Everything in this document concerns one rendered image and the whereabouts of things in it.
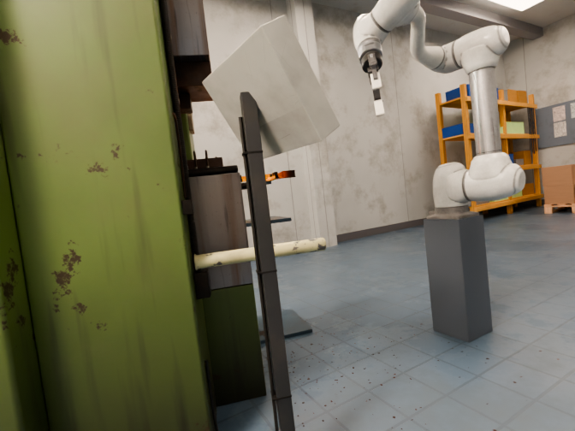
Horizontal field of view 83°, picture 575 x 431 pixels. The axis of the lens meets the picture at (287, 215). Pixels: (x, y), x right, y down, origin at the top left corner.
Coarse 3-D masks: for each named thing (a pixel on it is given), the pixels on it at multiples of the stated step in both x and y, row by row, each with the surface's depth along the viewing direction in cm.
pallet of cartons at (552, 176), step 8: (544, 168) 575; (552, 168) 565; (560, 168) 555; (568, 168) 547; (544, 176) 576; (552, 176) 567; (560, 176) 557; (568, 176) 548; (544, 184) 578; (552, 184) 568; (560, 184) 558; (568, 184) 550; (544, 192) 579; (552, 192) 570; (560, 192) 560; (568, 192) 551; (552, 200) 571; (560, 200) 561; (568, 200) 552; (544, 208) 579; (552, 208) 572; (560, 208) 610
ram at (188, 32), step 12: (168, 0) 120; (180, 0) 121; (192, 0) 122; (168, 12) 120; (180, 12) 121; (192, 12) 122; (204, 12) 123; (180, 24) 121; (192, 24) 122; (204, 24) 123; (180, 36) 121; (192, 36) 122; (204, 36) 123; (180, 48) 121; (192, 48) 122; (204, 48) 123; (180, 60) 125; (192, 60) 126; (204, 60) 127
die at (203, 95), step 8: (176, 64) 126; (184, 64) 127; (192, 64) 127; (200, 64) 128; (208, 64) 128; (176, 72) 126; (184, 72) 127; (192, 72) 127; (200, 72) 128; (208, 72) 128; (176, 80) 126; (184, 80) 127; (192, 80) 127; (200, 80) 128; (184, 88) 129; (192, 88) 130; (200, 88) 131; (192, 96) 139; (200, 96) 140; (208, 96) 141
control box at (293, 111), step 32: (256, 32) 71; (288, 32) 73; (224, 64) 84; (256, 64) 77; (288, 64) 73; (224, 96) 93; (256, 96) 84; (288, 96) 76; (320, 96) 78; (288, 128) 83; (320, 128) 78
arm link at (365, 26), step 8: (360, 16) 127; (368, 16) 121; (360, 24) 124; (368, 24) 120; (376, 24) 119; (360, 32) 123; (368, 32) 121; (376, 32) 120; (384, 32) 121; (360, 40) 123
